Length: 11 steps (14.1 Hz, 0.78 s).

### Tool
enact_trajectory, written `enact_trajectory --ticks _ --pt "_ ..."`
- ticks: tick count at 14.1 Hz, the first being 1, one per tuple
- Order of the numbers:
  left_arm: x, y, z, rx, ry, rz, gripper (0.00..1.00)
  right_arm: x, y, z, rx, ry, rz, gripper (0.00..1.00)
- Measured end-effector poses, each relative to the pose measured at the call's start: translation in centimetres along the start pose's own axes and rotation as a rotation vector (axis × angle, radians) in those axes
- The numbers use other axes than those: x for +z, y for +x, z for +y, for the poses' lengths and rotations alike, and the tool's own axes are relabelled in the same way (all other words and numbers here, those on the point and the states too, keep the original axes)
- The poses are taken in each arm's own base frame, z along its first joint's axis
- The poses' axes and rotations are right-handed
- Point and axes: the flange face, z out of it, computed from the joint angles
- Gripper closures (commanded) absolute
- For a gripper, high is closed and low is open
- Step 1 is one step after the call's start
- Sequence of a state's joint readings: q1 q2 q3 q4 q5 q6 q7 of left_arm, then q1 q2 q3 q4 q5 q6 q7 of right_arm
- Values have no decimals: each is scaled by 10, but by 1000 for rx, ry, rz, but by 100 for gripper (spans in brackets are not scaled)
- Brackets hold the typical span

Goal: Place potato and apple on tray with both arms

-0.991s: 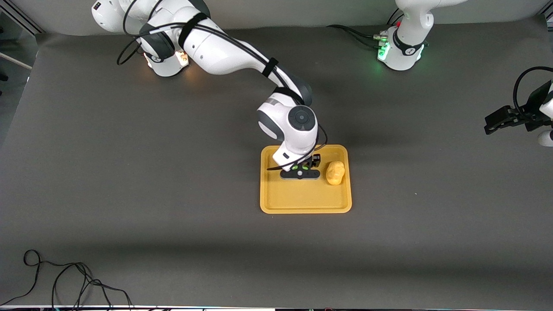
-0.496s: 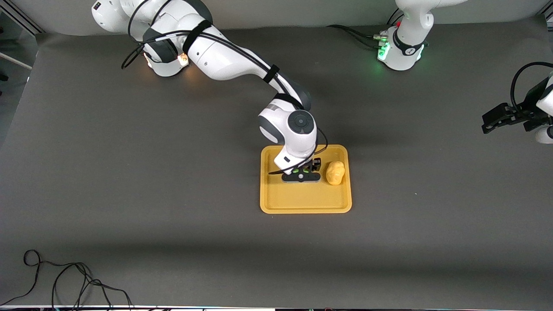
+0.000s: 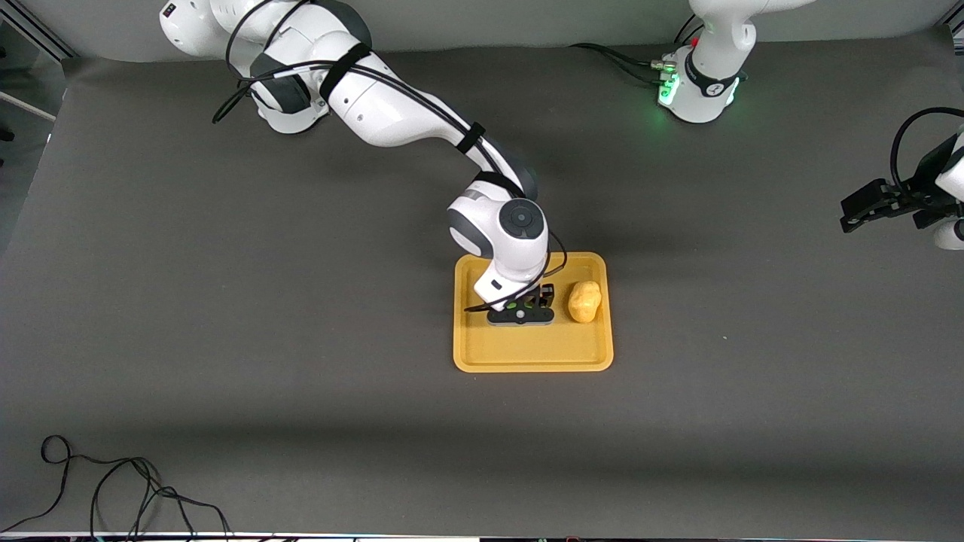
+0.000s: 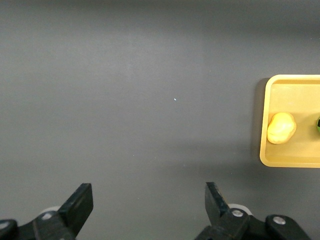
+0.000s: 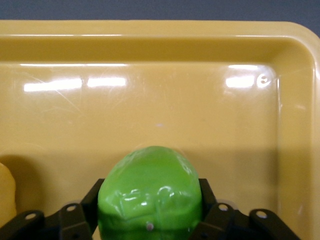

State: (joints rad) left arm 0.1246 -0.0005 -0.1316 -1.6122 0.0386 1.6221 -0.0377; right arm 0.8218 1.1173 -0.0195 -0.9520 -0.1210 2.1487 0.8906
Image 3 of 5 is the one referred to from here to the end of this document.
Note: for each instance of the yellow plastic tray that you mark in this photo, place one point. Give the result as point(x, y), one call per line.
point(527, 350)

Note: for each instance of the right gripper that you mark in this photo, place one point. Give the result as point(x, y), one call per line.
point(546, 293)

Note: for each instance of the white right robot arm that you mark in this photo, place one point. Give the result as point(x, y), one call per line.
point(376, 113)

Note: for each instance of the dark metal frame rail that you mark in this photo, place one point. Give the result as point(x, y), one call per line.
point(45, 38)

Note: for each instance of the green toy apple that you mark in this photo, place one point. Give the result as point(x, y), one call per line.
point(513, 306)

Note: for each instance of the dark grey table cover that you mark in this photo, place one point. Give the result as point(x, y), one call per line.
point(376, 421)

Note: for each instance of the light wooden strip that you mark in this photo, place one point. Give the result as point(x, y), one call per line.
point(30, 107)

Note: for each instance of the yellow toy potato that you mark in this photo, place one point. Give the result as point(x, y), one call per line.
point(584, 301)

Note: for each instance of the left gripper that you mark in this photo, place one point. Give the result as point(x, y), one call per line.
point(923, 186)

